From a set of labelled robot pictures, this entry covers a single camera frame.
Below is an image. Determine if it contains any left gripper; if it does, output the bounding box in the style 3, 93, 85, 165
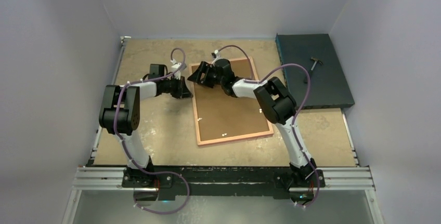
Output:
160, 75, 192, 99

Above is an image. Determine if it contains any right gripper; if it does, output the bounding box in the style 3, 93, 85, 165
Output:
189, 61, 226, 88

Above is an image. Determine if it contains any pink picture frame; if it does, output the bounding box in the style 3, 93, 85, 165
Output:
188, 56, 275, 147

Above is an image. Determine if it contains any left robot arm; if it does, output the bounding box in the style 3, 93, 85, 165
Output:
99, 62, 192, 187

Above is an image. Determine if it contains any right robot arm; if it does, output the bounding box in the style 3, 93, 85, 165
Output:
188, 59, 320, 188

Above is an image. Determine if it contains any small hammer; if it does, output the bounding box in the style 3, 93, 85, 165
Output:
308, 57, 323, 79

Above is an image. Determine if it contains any dark blue box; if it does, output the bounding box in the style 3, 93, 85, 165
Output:
275, 34, 355, 110

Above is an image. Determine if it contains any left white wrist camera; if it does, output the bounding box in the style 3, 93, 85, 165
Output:
171, 62, 187, 79

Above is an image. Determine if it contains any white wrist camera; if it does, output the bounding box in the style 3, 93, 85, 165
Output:
211, 50, 222, 65
171, 62, 187, 79

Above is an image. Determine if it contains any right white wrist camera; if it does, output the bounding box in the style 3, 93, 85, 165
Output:
211, 50, 222, 65

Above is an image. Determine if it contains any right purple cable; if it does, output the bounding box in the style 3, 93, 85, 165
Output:
213, 45, 322, 210

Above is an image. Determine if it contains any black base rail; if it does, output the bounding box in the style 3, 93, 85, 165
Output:
122, 165, 326, 201

